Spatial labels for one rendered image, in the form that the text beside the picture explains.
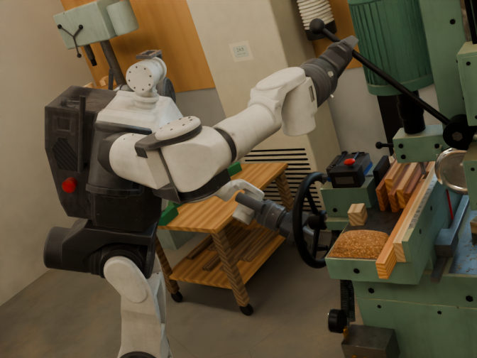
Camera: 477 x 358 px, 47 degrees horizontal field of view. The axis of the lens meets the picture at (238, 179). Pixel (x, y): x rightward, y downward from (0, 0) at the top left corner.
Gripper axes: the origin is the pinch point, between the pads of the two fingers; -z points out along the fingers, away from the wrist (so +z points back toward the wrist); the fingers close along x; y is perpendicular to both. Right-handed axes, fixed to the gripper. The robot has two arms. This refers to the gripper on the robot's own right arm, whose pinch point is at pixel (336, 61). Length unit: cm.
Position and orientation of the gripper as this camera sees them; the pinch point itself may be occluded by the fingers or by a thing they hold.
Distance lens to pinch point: 127.7
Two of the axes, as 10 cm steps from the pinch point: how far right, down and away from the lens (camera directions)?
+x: -4.0, 6.2, 6.8
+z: -5.0, 4.8, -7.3
